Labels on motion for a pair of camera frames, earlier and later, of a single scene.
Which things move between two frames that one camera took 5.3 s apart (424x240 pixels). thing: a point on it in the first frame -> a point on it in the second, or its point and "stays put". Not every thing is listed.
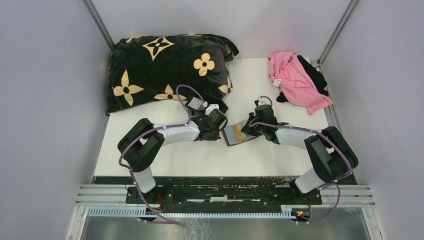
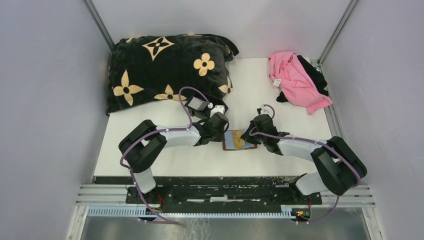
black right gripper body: (254, 130) -> (255, 140)
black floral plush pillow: (164, 67) stays put
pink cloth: (297, 85) stays put
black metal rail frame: (221, 191) stays put
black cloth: (318, 77) stays put
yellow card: (239, 135) -> (237, 141)
